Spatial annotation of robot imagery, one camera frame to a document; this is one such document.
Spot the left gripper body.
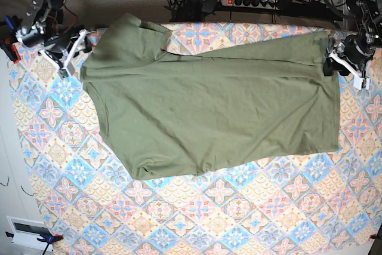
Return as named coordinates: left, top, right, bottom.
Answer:
left=340, top=35, right=373, bottom=67

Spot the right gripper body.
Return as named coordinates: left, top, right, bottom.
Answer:
left=38, top=32, right=78, bottom=61

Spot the green t-shirt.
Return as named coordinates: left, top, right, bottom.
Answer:
left=80, top=15, right=340, bottom=180

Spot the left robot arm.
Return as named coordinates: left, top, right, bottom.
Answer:
left=323, top=0, right=381, bottom=79

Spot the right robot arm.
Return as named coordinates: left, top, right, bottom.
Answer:
left=13, top=0, right=90, bottom=67

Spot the white power strip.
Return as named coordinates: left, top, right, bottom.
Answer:
left=220, top=0, right=278, bottom=10

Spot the patterned tablecloth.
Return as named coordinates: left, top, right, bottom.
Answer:
left=7, top=21, right=382, bottom=255

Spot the blue clamp bottom left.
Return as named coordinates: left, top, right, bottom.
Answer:
left=5, top=232, right=63, bottom=254

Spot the white wall outlet box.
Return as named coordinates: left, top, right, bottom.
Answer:
left=6, top=216, right=50, bottom=251

